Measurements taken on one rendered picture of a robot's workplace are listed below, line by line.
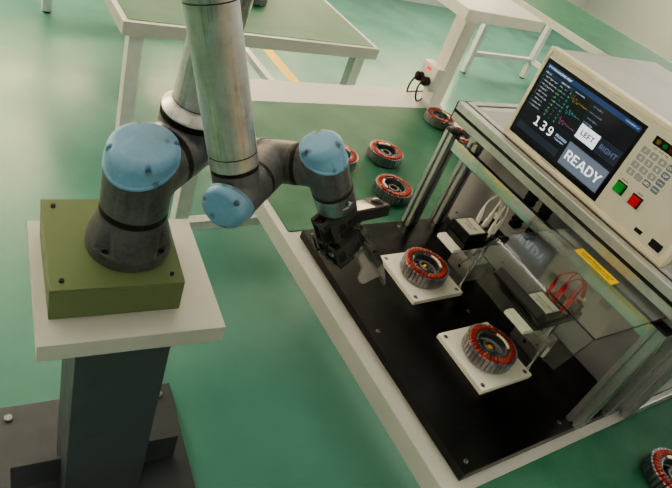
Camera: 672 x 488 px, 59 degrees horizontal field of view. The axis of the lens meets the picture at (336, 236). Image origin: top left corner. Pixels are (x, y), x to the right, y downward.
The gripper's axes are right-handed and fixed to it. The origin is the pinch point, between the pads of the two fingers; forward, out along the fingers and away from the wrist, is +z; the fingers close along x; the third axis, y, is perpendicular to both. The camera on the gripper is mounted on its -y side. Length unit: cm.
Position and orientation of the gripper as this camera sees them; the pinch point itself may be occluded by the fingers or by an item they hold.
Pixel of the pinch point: (360, 264)
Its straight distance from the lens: 123.4
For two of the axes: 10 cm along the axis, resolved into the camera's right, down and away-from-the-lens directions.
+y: -7.2, 6.1, -3.4
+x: 6.7, 4.8, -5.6
